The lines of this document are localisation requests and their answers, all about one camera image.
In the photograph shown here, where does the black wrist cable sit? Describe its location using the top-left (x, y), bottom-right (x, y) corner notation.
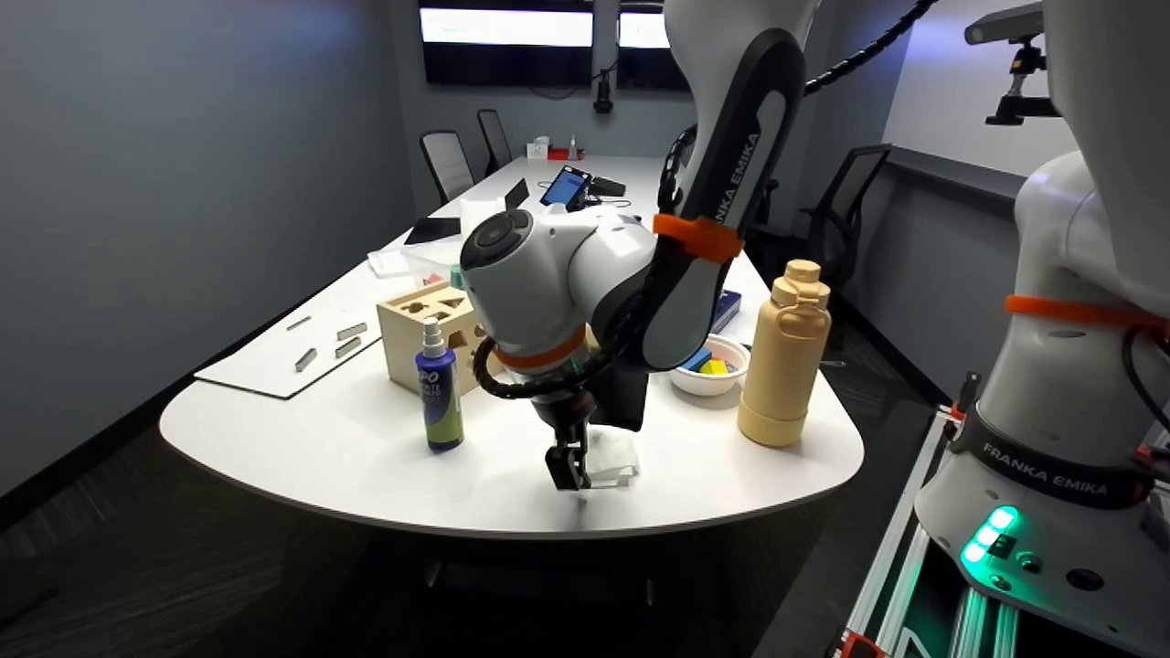
top-left (471, 337), bottom-right (576, 406)

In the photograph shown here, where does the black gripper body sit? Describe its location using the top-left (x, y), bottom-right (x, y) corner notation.
top-left (521, 361), bottom-right (613, 449)

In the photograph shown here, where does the wall display screen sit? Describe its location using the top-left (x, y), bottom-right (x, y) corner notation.
top-left (416, 0), bottom-right (692, 92)

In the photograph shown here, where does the green blue spray bottle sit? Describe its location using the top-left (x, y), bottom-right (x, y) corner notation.
top-left (413, 318), bottom-right (469, 458)

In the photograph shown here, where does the white paper napkin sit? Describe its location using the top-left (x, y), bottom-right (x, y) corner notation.
top-left (565, 435), bottom-right (642, 495)

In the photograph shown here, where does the black office chair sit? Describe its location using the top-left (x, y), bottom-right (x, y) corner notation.
top-left (795, 143), bottom-right (890, 296)
top-left (471, 107), bottom-right (519, 177)
top-left (416, 127), bottom-right (479, 204)

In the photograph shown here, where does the black flat tablet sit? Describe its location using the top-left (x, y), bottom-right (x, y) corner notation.
top-left (403, 216), bottom-right (465, 249)

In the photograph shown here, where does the blue flat packet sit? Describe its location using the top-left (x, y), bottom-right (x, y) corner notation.
top-left (537, 166), bottom-right (596, 213)

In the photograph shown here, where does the white round bowl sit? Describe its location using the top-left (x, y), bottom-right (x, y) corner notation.
top-left (665, 337), bottom-right (749, 402)

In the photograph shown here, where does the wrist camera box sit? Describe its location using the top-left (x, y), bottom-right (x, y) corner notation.
top-left (596, 358), bottom-right (649, 435)

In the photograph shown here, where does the white paper sheet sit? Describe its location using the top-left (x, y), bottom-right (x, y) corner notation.
top-left (195, 302), bottom-right (404, 402)

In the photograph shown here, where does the robot mounting stand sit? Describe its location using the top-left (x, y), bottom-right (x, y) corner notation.
top-left (832, 406), bottom-right (1038, 658)

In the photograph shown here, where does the tan insulated water bottle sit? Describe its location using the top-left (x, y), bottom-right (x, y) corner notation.
top-left (736, 255), bottom-right (836, 449)

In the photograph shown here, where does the black camera on tripod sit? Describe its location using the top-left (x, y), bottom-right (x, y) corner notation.
top-left (965, 0), bottom-right (1062, 127)

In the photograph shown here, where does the wooden shape sorter cube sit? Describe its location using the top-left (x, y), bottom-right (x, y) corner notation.
top-left (377, 285), bottom-right (491, 395)

